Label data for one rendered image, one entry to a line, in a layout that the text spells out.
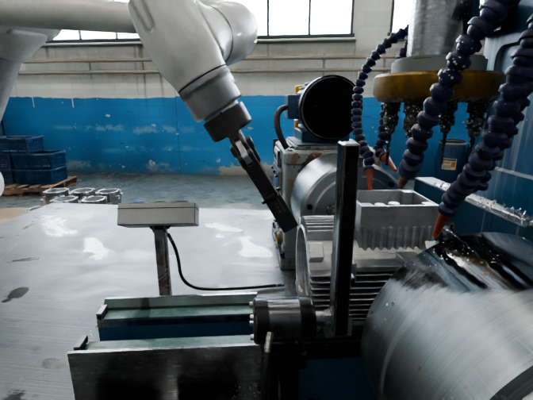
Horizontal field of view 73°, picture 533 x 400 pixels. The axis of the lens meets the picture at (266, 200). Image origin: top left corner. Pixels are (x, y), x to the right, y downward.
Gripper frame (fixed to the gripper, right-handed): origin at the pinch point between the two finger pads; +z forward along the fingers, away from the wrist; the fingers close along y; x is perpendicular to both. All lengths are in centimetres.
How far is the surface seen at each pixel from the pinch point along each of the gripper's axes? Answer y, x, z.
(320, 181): 15.1, -10.1, 3.3
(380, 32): 527, -241, 1
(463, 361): -40.6, -8.2, 3.2
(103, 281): 34, 56, 3
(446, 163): 432, -215, 203
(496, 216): -15.8, -26.6, 11.0
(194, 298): 1.1, 22.9, 6.7
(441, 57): -11.9, -29.6, -11.7
